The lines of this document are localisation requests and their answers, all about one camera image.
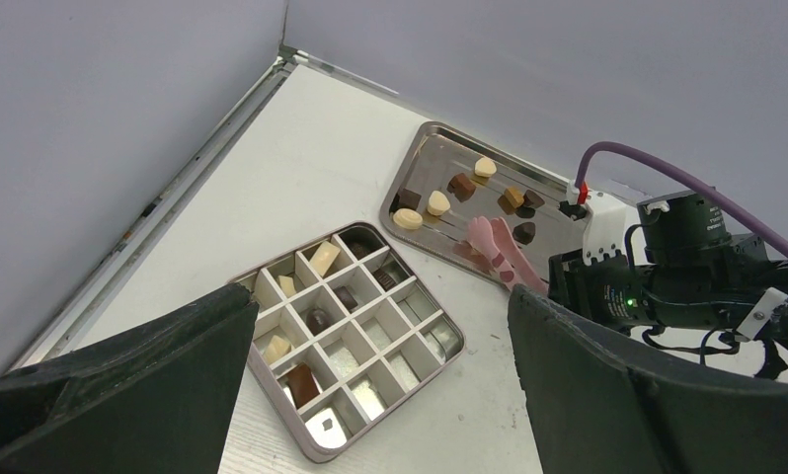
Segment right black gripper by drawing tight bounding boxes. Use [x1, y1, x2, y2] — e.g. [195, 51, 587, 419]
[548, 250, 661, 332]

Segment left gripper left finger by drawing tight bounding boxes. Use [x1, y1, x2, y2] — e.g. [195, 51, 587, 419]
[0, 283, 259, 473]

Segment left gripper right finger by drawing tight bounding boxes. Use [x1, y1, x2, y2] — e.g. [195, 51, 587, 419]
[508, 285, 788, 473]

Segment pink cat paw tongs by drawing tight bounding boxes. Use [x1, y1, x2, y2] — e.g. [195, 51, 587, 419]
[466, 216, 548, 296]

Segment white chocolate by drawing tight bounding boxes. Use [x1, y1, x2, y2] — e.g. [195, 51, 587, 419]
[277, 276, 297, 298]
[309, 241, 341, 277]

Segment dark oval chocolate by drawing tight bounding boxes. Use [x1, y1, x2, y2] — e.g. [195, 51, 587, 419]
[305, 307, 333, 336]

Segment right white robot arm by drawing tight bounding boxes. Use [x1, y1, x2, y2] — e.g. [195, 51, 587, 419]
[548, 192, 788, 380]

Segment dark teardrop chocolate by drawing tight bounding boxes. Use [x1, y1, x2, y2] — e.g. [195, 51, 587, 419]
[512, 221, 536, 245]

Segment dark heart chocolate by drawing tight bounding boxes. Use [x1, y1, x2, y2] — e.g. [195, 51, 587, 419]
[515, 190, 545, 219]

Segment cream square chocolate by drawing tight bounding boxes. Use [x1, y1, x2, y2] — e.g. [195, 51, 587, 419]
[263, 335, 292, 365]

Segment caramel square chocolate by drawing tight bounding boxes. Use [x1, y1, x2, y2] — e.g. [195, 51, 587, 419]
[498, 187, 524, 215]

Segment brown rectangular chocolate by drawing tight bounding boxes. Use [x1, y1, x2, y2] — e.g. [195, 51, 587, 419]
[285, 363, 321, 409]

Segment cream heart chocolate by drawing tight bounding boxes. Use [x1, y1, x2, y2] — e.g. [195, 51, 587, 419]
[473, 157, 498, 178]

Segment cream oval chocolate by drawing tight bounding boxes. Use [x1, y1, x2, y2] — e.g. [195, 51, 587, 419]
[427, 191, 451, 217]

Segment steel chocolate tray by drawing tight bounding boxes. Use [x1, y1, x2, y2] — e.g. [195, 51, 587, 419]
[379, 121, 586, 282]

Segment cream round swirl chocolate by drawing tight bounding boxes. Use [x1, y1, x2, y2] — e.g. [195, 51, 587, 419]
[392, 207, 424, 230]

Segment dark brown square chocolate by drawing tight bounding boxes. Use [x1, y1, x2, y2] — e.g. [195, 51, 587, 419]
[390, 189, 422, 212]

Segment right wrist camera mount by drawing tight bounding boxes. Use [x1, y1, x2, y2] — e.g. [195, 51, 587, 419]
[559, 183, 628, 267]

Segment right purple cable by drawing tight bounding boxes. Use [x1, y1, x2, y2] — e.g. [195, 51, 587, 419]
[574, 140, 788, 273]

